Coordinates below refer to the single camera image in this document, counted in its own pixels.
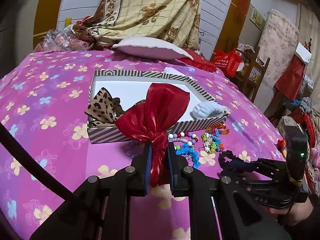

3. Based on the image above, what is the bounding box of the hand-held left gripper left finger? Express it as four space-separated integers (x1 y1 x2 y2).
29 142 152 240

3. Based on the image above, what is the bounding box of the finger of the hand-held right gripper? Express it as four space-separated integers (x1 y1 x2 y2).
232 157 288 178
226 170 272 184

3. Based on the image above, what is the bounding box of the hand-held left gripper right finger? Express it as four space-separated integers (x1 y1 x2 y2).
167 142 293 240

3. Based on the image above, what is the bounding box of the blue bead bracelet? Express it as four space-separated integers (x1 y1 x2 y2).
175 144 201 168

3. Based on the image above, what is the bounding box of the sparkly woven bracelet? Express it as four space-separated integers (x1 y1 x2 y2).
168 137 193 159

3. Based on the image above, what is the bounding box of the black scrunchie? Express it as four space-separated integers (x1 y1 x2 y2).
219 150 242 172

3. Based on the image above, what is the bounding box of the multicolour round bead bracelet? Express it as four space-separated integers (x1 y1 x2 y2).
168 131 199 143

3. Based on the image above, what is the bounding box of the colourful flower bead bracelet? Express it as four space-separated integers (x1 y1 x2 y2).
200 130 224 155

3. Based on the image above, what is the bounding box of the striped cardboard box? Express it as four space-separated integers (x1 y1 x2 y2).
87 69 230 144

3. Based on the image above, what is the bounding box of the orange translucent bead bracelet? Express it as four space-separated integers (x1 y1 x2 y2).
206 124 230 136

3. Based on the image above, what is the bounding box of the red satin hair bow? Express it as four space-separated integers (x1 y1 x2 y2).
115 83 191 187

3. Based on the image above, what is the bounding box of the person's right hand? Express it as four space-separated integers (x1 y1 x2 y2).
271 199 315 227

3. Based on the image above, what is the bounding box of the pile of clothes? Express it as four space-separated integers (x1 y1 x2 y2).
282 96 320 170

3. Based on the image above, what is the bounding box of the light blue fluffy scrunchie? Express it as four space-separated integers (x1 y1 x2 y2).
192 101 227 119

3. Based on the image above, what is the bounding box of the red garment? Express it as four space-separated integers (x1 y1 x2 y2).
274 54 307 101

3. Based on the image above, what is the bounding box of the leopard print hair bow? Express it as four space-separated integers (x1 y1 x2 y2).
84 87 147 128

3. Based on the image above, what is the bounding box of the wooden chair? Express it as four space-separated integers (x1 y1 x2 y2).
234 46 271 103

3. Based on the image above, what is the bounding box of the pink floral quilt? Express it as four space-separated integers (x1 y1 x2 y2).
257 9 299 88

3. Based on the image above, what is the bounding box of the red frilled cushion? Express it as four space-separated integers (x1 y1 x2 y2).
177 49 217 72

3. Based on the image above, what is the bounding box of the red shopping bag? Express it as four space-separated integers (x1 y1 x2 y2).
213 49 243 78

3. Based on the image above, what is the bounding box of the white pillow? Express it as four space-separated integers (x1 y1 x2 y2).
111 36 194 61

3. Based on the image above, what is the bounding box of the pink floral bedsheet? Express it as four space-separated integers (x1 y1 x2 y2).
0 49 292 240

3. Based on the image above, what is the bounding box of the red tin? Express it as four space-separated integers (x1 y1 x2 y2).
94 39 113 52

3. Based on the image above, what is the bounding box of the cream floral blanket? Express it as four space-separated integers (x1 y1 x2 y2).
71 0 203 49

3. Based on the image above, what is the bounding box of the clear plastic bag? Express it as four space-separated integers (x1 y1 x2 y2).
40 29 92 52

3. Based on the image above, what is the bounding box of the black cable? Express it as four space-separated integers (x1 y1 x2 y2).
0 124 88 207

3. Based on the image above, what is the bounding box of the framed wall picture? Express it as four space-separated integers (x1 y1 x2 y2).
250 7 265 29

